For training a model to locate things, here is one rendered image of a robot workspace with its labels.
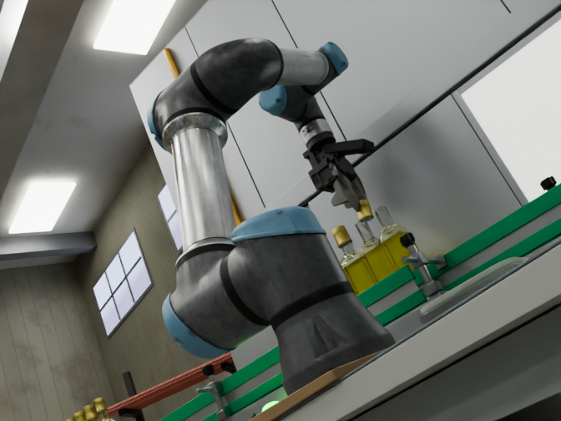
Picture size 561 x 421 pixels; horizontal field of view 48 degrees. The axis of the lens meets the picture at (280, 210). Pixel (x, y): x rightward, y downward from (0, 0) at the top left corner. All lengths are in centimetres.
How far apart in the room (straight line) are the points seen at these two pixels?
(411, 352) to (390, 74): 116
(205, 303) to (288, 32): 119
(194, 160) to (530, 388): 65
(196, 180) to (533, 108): 79
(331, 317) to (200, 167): 38
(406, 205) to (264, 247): 80
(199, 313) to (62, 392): 957
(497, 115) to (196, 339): 90
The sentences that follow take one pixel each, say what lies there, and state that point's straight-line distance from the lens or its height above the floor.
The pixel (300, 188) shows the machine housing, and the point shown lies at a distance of 175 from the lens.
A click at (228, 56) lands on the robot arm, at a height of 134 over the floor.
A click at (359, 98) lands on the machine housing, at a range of 172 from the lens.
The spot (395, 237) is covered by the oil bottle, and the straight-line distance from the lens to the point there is 140.
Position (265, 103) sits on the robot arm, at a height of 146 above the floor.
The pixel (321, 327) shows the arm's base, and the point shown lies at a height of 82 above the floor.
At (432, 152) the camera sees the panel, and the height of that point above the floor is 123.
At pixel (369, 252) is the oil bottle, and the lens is 143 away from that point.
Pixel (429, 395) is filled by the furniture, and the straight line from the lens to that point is 67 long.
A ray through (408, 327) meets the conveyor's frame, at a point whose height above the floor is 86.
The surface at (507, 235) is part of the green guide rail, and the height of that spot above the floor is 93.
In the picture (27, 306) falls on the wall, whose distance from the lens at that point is 1083.
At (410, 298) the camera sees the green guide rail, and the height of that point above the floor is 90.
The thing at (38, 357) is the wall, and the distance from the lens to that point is 1052.
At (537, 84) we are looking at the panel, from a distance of 150.
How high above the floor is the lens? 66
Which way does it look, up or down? 23 degrees up
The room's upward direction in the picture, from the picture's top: 24 degrees counter-clockwise
